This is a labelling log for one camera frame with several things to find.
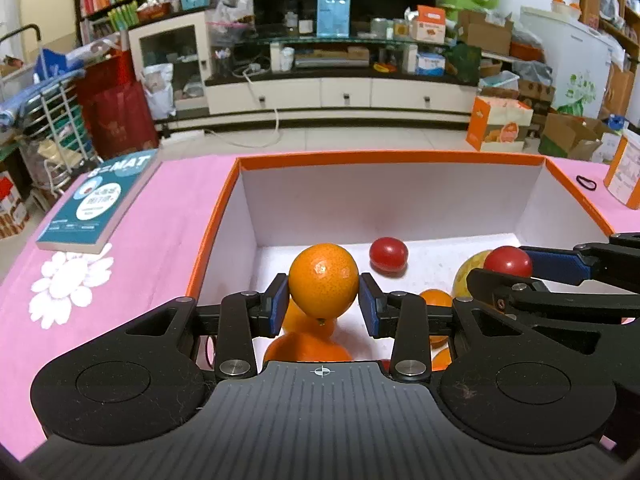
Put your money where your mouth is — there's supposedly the small red gift bag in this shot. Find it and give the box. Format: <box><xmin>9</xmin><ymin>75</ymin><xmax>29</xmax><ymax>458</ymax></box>
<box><xmin>75</xmin><ymin>50</ymin><xmax>136</xmax><ymax>101</ymax></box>

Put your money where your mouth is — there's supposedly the orange cardboard box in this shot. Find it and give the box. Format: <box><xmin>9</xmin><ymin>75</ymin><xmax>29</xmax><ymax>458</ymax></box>
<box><xmin>186</xmin><ymin>150</ymin><xmax>616</xmax><ymax>376</ymax></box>

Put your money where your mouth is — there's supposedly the metal wire rack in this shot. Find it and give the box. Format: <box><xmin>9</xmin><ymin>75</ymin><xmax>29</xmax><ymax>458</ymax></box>
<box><xmin>20</xmin><ymin>77</ymin><xmax>101</xmax><ymax>196</ymax></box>

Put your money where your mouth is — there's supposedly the blue white mask box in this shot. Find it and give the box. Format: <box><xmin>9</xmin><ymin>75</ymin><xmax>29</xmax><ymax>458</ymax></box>
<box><xmin>415</xmin><ymin>52</ymin><xmax>447</xmax><ymax>77</ymax></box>

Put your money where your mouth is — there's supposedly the open brown cardboard box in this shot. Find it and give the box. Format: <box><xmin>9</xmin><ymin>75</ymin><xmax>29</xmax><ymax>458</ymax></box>
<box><xmin>537</xmin><ymin>112</ymin><xmax>608</xmax><ymax>161</ymax></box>

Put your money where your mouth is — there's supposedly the orange fruit gift carton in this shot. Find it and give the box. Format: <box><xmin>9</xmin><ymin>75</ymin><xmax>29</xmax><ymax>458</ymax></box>
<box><xmin>466</xmin><ymin>96</ymin><xmax>535</xmax><ymax>153</ymax></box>

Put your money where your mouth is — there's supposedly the dark green bag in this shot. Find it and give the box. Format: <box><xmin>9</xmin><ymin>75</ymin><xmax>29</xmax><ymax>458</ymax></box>
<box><xmin>445</xmin><ymin>42</ymin><xmax>483</xmax><ymax>86</ymax></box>

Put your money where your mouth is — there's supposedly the white freezer with leaf decal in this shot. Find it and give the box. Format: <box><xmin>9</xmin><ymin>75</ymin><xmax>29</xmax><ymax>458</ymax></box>
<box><xmin>520</xmin><ymin>6</ymin><xmax>626</xmax><ymax>121</ymax></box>

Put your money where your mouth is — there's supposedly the large orange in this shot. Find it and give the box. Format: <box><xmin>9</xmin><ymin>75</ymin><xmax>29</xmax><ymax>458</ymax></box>
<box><xmin>263</xmin><ymin>331</ymin><xmax>353</xmax><ymax>363</ymax></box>

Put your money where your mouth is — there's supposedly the teal book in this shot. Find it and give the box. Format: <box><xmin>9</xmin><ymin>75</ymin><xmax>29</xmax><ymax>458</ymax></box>
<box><xmin>36</xmin><ymin>149</ymin><xmax>162</xmax><ymax>255</ymax></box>

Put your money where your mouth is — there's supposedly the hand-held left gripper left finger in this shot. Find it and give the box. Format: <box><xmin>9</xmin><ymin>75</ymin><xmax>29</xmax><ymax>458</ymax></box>
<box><xmin>65</xmin><ymin>274</ymin><xmax>291</xmax><ymax>381</ymax></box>

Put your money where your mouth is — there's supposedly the yellow-green pear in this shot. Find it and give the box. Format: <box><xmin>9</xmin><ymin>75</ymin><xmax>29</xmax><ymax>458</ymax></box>
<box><xmin>452</xmin><ymin>250</ymin><xmax>496</xmax><ymax>301</ymax></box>

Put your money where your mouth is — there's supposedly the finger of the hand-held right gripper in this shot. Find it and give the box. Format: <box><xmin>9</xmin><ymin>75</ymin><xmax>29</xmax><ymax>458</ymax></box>
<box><xmin>466</xmin><ymin>267</ymin><xmax>640</xmax><ymax>331</ymax></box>
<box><xmin>520</xmin><ymin>232</ymin><xmax>640</xmax><ymax>281</ymax></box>

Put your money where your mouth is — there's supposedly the orange white small box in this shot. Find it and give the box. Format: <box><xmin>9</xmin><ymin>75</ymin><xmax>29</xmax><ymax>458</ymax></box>
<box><xmin>411</xmin><ymin>5</ymin><xmax>447</xmax><ymax>43</ymax></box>

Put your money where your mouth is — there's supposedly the white power cable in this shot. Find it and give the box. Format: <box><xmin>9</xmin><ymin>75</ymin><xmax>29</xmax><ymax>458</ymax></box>
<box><xmin>205</xmin><ymin>67</ymin><xmax>281</xmax><ymax>148</ymax></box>

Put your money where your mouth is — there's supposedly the white printed bag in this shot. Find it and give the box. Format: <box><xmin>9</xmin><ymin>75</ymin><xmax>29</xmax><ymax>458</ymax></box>
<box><xmin>142</xmin><ymin>62</ymin><xmax>177</xmax><ymax>118</ymax></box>

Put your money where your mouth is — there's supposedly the silver media player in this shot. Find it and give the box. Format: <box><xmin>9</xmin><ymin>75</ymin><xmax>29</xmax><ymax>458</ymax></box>
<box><xmin>294</xmin><ymin>47</ymin><xmax>371</xmax><ymax>68</ymax></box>

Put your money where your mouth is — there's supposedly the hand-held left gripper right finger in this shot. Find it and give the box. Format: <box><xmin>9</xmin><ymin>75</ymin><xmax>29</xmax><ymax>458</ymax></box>
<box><xmin>359</xmin><ymin>272</ymin><xmax>596</xmax><ymax>382</ymax></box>

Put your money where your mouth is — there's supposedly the beige standing air conditioner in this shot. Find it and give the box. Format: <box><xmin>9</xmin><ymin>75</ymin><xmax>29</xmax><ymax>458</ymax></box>
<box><xmin>19</xmin><ymin>0</ymin><xmax>77</xmax><ymax>43</ymax></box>

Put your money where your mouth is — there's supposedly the white TV cabinet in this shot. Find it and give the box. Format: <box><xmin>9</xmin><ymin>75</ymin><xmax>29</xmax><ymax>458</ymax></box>
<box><xmin>205</xmin><ymin>35</ymin><xmax>481</xmax><ymax>116</ymax></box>

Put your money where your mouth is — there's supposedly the red cherry tomato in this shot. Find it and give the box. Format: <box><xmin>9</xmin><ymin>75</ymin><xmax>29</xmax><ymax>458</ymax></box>
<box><xmin>369</xmin><ymin>237</ymin><xmax>408</xmax><ymax>275</ymax></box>
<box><xmin>483</xmin><ymin>245</ymin><xmax>533</xmax><ymax>278</ymax></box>

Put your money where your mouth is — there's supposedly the orange white carton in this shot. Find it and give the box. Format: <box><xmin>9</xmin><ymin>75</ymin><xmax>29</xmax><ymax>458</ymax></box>
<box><xmin>603</xmin><ymin>129</ymin><xmax>640</xmax><ymax>211</ymax></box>

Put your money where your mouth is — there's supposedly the white glass-door cabinet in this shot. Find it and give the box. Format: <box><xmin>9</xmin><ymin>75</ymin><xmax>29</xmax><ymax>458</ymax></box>
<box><xmin>128</xmin><ymin>10</ymin><xmax>211</xmax><ymax>113</ymax></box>

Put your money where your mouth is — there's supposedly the large red gift bag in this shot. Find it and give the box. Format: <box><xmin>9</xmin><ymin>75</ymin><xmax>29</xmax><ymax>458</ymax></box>
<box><xmin>82</xmin><ymin>80</ymin><xmax>160</xmax><ymax>160</ymax></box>

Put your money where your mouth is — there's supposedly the red white carton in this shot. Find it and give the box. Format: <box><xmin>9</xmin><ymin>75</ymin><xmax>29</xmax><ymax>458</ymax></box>
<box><xmin>0</xmin><ymin>170</ymin><xmax>31</xmax><ymax>240</ymax></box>

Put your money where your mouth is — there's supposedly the light blue packet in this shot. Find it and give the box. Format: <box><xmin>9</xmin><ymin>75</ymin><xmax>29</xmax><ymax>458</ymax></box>
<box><xmin>316</xmin><ymin>0</ymin><xmax>352</xmax><ymax>37</ymax></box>

